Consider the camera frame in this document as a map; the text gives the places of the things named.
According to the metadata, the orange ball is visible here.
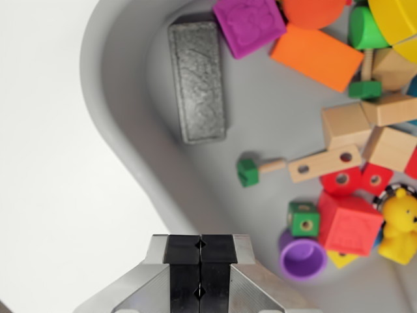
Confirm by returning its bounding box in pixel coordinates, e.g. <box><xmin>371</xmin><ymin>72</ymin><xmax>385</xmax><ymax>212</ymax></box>
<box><xmin>281</xmin><ymin>0</ymin><xmax>347</xmax><ymax>30</ymax></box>

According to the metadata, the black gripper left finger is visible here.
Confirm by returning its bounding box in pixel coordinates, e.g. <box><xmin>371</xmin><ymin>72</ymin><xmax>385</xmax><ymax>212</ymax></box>
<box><xmin>73</xmin><ymin>233</ymin><xmax>201</xmax><ymax>313</ymax></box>

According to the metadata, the grey foam block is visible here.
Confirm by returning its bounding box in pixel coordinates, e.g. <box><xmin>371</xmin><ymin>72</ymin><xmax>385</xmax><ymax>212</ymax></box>
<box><xmin>167</xmin><ymin>20</ymin><xmax>228</xmax><ymax>145</ymax></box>

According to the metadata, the green-headed wooden bolt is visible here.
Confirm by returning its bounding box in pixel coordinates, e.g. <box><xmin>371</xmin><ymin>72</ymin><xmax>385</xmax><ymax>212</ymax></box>
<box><xmin>237</xmin><ymin>158</ymin><xmax>287</xmax><ymax>188</ymax></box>
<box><xmin>347</xmin><ymin>48</ymin><xmax>382</xmax><ymax>100</ymax></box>

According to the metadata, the yellow sliced wooden banana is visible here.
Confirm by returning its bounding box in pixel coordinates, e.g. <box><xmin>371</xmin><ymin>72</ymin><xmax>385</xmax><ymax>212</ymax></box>
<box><xmin>367</xmin><ymin>0</ymin><xmax>417</xmax><ymax>65</ymax></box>

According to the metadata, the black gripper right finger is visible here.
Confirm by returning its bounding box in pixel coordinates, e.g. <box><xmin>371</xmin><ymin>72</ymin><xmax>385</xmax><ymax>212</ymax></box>
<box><xmin>199</xmin><ymin>233</ymin><xmax>322</xmax><ymax>313</ymax></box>

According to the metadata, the black and white ring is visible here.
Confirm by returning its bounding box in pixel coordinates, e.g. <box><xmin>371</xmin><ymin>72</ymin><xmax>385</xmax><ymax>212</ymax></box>
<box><xmin>373</xmin><ymin>182</ymin><xmax>417</xmax><ymax>209</ymax></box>

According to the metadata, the yellow rubber bear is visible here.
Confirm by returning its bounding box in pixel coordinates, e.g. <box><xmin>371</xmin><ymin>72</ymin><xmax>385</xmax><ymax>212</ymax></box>
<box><xmin>377</xmin><ymin>188</ymin><xmax>417</xmax><ymax>265</ymax></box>

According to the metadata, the orange rectangular block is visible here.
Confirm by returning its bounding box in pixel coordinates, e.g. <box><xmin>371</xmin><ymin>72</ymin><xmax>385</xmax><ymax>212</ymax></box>
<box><xmin>270</xmin><ymin>24</ymin><xmax>365</xmax><ymax>93</ymax></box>

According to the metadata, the green cylinder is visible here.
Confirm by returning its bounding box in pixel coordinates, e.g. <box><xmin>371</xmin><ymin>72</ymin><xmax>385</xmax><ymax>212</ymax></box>
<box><xmin>347</xmin><ymin>6</ymin><xmax>390</xmax><ymax>50</ymax></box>

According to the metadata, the yellow triangular block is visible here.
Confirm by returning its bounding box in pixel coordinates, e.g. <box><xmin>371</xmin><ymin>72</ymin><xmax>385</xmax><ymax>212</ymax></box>
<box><xmin>326</xmin><ymin>249</ymin><xmax>359</xmax><ymax>270</ymax></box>

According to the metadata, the grey plastic bin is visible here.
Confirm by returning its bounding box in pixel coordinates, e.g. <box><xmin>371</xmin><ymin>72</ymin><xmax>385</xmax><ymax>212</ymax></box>
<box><xmin>79</xmin><ymin>0</ymin><xmax>417</xmax><ymax>313</ymax></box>

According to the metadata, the teal wooden block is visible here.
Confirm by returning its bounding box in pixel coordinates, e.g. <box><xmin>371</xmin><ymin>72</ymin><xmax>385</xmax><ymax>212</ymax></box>
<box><xmin>407</xmin><ymin>75</ymin><xmax>417</xmax><ymax>128</ymax></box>

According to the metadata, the wooden strip with holes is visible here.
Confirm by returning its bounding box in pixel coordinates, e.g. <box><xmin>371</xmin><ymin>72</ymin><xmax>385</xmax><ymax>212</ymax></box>
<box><xmin>288</xmin><ymin>144</ymin><xmax>363</xmax><ymax>183</ymax></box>

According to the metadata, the red embossed cube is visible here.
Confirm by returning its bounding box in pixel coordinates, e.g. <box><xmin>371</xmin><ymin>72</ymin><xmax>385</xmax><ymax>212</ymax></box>
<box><xmin>317</xmin><ymin>190</ymin><xmax>384</xmax><ymax>258</ymax></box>

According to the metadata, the plain wooden block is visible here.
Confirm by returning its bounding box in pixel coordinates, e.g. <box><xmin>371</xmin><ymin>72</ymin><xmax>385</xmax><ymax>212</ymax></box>
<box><xmin>362</xmin><ymin>126</ymin><xmax>417</xmax><ymax>173</ymax></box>
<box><xmin>361</xmin><ymin>94</ymin><xmax>417</xmax><ymax>127</ymax></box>

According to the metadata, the purple embossed cube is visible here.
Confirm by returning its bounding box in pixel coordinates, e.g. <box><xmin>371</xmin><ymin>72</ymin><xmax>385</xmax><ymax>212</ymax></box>
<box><xmin>213</xmin><ymin>0</ymin><xmax>288</xmax><ymax>60</ymax></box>

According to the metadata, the red cube with hole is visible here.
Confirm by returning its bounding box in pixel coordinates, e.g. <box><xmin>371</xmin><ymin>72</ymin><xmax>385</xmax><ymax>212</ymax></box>
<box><xmin>360</xmin><ymin>162</ymin><xmax>394</xmax><ymax>196</ymax></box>

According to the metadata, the green cube with holes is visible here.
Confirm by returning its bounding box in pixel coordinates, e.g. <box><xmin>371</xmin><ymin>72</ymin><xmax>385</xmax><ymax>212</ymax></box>
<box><xmin>287</xmin><ymin>201</ymin><xmax>321</xmax><ymax>237</ymax></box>

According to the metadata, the light wooden hexagon piece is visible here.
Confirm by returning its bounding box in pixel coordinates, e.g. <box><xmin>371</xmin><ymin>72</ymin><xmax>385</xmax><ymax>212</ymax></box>
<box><xmin>371</xmin><ymin>48</ymin><xmax>417</xmax><ymax>92</ymax></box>

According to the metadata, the plain wooden cube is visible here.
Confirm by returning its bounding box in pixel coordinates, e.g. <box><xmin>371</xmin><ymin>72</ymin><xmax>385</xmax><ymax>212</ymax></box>
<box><xmin>321</xmin><ymin>102</ymin><xmax>372</xmax><ymax>151</ymax></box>

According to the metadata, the purple plastic cup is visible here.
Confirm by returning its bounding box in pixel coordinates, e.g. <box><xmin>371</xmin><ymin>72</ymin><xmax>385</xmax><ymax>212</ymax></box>
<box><xmin>279</xmin><ymin>228</ymin><xmax>328</xmax><ymax>282</ymax></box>

